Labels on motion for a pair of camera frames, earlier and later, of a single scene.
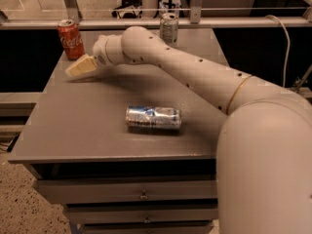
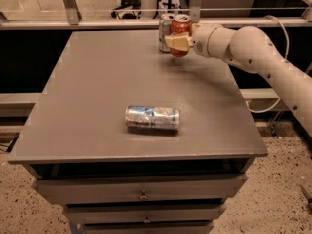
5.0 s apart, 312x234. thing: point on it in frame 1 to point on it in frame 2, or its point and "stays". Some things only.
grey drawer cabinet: x=115 y=179 stays
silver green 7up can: x=169 y=28 stays
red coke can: x=71 y=39 to x=181 y=23
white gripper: x=99 y=53 to x=202 y=39
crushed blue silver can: x=154 y=117 stays
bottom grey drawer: x=147 y=227 stays
